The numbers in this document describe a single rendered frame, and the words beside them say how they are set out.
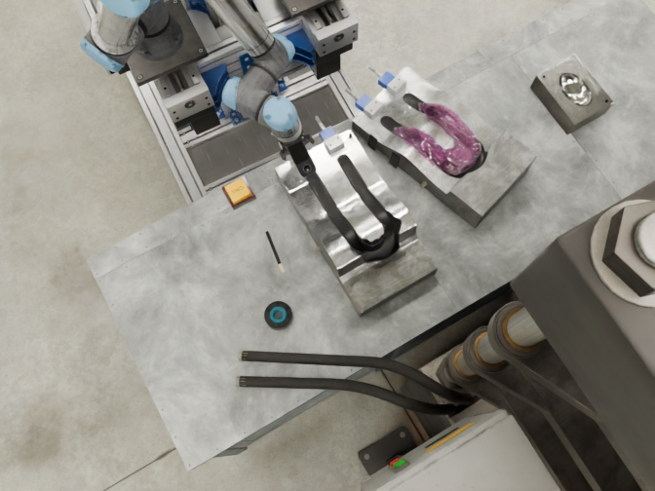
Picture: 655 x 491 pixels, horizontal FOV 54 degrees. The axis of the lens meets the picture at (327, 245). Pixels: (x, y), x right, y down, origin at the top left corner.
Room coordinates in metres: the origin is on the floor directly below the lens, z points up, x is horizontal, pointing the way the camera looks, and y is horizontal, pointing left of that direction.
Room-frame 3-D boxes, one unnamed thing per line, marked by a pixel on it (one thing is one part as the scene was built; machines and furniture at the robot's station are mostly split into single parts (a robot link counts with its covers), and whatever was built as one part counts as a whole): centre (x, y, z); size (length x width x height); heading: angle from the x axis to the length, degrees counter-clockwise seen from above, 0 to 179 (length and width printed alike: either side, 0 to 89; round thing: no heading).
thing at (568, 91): (0.98, -0.81, 0.84); 0.20 x 0.15 x 0.07; 25
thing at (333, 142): (0.89, -0.03, 0.89); 0.13 x 0.05 x 0.05; 25
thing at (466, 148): (0.85, -0.37, 0.90); 0.26 x 0.18 x 0.08; 42
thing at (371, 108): (1.01, -0.15, 0.86); 0.13 x 0.05 x 0.05; 42
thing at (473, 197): (0.85, -0.37, 0.86); 0.50 x 0.26 x 0.11; 42
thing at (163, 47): (1.17, 0.44, 1.09); 0.15 x 0.15 x 0.10
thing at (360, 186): (0.64, -0.09, 0.92); 0.35 x 0.16 x 0.09; 25
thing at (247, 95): (0.84, 0.16, 1.24); 0.11 x 0.11 x 0.08; 56
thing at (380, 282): (0.62, -0.09, 0.87); 0.50 x 0.26 x 0.14; 25
